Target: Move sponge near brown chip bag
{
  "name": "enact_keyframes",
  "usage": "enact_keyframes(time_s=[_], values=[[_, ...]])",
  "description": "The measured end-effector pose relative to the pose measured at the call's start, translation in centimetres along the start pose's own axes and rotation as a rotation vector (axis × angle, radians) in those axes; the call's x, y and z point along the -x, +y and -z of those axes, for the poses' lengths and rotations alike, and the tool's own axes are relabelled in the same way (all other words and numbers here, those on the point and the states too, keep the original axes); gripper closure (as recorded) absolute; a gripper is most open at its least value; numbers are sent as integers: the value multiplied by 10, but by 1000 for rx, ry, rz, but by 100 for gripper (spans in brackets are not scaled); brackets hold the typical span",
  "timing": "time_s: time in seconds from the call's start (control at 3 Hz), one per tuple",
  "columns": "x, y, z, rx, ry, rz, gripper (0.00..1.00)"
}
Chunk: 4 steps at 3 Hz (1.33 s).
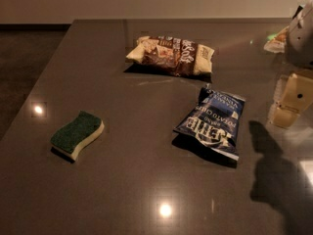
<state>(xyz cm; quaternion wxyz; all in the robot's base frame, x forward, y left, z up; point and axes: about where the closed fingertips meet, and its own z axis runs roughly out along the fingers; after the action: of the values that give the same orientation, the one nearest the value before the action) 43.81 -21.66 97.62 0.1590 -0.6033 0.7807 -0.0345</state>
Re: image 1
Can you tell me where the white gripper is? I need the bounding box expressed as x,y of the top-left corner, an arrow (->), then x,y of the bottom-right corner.
268,70 -> 313,128

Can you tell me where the green and yellow sponge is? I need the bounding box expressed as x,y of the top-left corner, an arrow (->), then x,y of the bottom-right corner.
50,111 -> 105,161

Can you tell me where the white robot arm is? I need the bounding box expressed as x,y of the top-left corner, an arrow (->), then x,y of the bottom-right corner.
264,0 -> 313,128

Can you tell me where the blue kettle chip bag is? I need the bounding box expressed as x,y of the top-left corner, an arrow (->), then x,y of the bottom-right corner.
174,84 -> 246,161

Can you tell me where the brown chip bag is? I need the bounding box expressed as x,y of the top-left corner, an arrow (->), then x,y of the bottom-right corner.
126,36 -> 214,76

